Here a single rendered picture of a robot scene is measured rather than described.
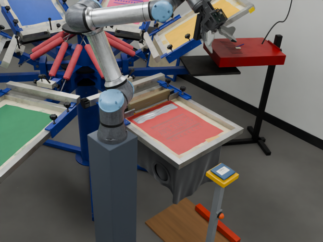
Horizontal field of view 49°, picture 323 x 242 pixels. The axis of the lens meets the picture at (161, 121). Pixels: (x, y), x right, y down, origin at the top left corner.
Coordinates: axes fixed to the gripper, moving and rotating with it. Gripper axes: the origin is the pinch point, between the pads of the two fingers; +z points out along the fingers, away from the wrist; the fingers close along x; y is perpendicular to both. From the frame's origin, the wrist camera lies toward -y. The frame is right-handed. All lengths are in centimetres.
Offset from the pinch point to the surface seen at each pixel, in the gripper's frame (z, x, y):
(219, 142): 36, 26, -69
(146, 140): 12, -8, -84
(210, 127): 25, 37, -83
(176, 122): 10, 23, -94
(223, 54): -22, 114, -115
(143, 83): -29, 33, -119
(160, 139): 15, 2, -87
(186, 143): 26, 12, -80
